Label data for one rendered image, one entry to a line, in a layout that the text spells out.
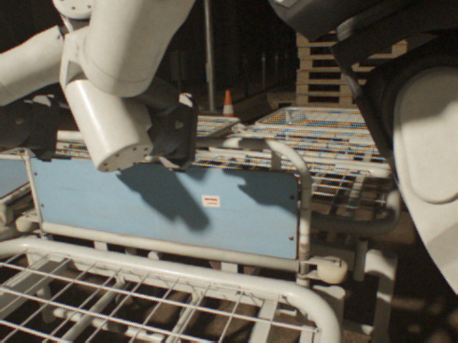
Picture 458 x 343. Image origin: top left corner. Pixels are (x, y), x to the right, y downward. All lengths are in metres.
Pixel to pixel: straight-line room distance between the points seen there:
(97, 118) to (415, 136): 0.33
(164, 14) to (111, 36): 0.05
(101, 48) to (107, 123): 0.10
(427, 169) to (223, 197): 0.44
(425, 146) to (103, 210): 0.74
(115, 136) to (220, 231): 0.47
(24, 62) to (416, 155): 0.51
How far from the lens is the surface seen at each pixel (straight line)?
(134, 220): 0.88
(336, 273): 0.76
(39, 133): 0.71
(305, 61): 4.38
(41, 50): 0.56
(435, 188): 0.43
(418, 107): 0.40
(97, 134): 0.38
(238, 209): 0.75
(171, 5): 0.25
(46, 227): 1.09
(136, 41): 0.28
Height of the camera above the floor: 0.95
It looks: 17 degrees down
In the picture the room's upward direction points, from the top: 2 degrees counter-clockwise
